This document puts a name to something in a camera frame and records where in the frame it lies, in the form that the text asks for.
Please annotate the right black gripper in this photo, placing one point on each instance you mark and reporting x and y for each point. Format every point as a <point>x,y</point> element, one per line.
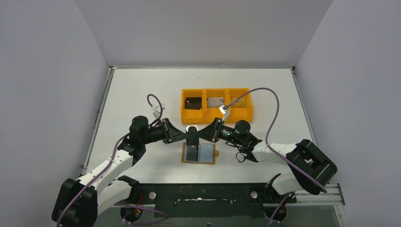
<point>210,133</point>

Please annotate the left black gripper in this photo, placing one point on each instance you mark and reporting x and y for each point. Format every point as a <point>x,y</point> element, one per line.
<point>167,130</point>

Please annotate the tan leather card holder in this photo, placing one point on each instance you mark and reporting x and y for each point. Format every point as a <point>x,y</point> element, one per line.
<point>206,154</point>

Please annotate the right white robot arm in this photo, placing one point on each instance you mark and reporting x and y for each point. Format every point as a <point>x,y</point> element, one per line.
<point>311,169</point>

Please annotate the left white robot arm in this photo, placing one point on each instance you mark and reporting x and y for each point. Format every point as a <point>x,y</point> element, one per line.
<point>123,157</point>

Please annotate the silver credit card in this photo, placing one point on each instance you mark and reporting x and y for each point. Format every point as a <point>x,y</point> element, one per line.
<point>215,102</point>

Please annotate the black credit card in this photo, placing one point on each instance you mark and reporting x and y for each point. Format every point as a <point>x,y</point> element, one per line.
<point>193,103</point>

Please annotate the orange three-compartment tray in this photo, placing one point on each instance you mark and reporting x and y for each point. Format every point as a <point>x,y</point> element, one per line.
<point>207,115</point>

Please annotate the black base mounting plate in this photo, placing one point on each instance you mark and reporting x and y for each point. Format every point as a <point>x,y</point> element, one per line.
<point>202,200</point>

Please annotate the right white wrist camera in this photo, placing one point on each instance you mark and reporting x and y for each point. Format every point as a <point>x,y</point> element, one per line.
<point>225,111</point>

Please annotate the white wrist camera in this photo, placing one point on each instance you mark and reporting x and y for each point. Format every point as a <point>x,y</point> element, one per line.
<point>225,111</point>
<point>157,110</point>

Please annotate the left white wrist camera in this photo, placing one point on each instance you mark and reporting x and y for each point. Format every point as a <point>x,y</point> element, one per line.
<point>157,110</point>

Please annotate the aluminium frame rail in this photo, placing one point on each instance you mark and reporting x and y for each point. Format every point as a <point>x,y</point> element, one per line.
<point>100,116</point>

